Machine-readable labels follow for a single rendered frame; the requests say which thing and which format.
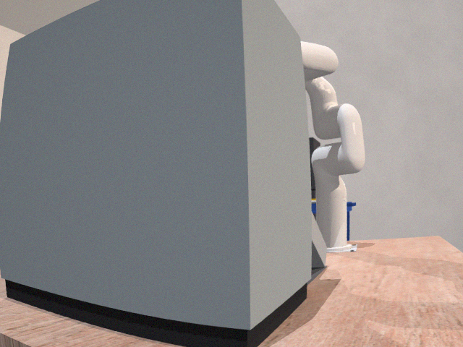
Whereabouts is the grey cabinet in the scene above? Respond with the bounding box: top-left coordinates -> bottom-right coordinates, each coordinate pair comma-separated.
0,0 -> 327,347

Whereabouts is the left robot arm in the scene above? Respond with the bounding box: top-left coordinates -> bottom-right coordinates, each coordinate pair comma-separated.
301,41 -> 365,252

